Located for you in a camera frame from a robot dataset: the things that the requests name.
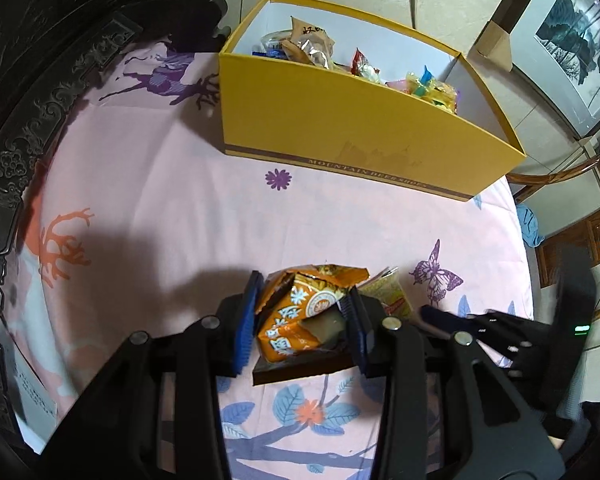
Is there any orange snack packet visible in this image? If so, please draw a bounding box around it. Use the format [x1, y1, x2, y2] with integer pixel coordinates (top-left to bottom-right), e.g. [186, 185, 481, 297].
[252, 264, 370, 386]

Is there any green red snack packet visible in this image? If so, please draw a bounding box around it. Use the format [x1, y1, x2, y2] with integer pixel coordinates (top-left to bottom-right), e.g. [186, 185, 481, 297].
[358, 266, 413, 320]

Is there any blue cloth on chair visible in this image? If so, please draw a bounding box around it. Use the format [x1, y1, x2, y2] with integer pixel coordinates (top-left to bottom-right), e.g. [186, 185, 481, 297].
[516, 204, 544, 248]

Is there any wooden armchair grey cushion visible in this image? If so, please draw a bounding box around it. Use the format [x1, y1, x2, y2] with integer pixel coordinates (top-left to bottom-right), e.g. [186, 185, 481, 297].
[504, 154, 600, 321]

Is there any yellow cardboard shoe box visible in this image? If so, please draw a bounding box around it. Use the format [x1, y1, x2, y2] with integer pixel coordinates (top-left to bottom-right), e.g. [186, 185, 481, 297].
[219, 0, 526, 201]

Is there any cartoon boy ball snack packet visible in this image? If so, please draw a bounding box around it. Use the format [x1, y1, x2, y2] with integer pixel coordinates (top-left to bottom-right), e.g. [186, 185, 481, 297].
[386, 67, 458, 114]

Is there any small red white packet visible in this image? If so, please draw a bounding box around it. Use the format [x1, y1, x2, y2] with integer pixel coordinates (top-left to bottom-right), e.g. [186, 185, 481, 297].
[351, 49, 382, 84]

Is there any small brown kraft packet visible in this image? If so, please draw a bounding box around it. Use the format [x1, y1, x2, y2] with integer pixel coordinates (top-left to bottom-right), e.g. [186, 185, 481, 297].
[280, 16, 335, 70]

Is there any framed lotus painting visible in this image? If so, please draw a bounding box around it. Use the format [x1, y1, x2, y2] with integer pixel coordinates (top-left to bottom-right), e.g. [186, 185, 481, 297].
[492, 0, 600, 139]

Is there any cardboard frame corner protector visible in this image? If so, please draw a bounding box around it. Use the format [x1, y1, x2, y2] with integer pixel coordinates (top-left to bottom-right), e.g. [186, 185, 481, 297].
[468, 21, 514, 73]

